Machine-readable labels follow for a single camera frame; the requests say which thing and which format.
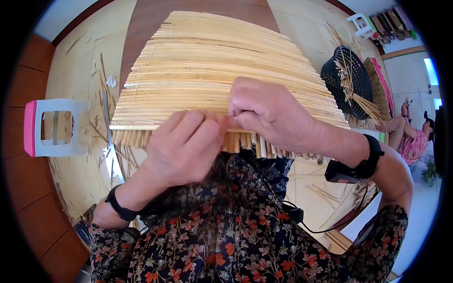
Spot pile of reeds on floor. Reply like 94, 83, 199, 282
306, 180, 380, 213

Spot green potted plant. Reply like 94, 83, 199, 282
421, 157, 441, 188

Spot bright window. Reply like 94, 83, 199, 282
423, 58, 440, 86

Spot bundle of loose reeds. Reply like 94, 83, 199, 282
333, 46, 383, 124

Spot person's left hand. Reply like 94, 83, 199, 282
140, 109, 229, 210

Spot person's right thumb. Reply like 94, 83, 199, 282
228, 110, 264, 131

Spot person's right fingers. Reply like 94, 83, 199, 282
228, 76, 273, 112

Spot black plastic basket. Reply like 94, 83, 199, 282
320, 46, 374, 121

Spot fan-shaped reed piece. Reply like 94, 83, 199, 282
364, 57, 392, 121

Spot row of leaning wooden boards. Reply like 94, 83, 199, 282
369, 5, 417, 45

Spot long metal blade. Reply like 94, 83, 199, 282
102, 90, 113, 146

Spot small white plastic stool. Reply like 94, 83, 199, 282
346, 13, 378, 40

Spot woven reed mat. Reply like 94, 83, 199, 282
109, 11, 351, 165

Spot black wrist band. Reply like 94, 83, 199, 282
324, 134, 385, 184
105, 184, 143, 222

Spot white stool with pink top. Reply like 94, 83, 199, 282
24, 98, 91, 158

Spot person's body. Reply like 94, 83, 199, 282
88, 151, 409, 283

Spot person's left fingers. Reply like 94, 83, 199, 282
164, 109, 229, 149

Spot person's right hand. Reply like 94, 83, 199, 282
228, 76, 367, 167

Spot pink cloth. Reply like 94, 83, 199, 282
371, 58, 394, 118

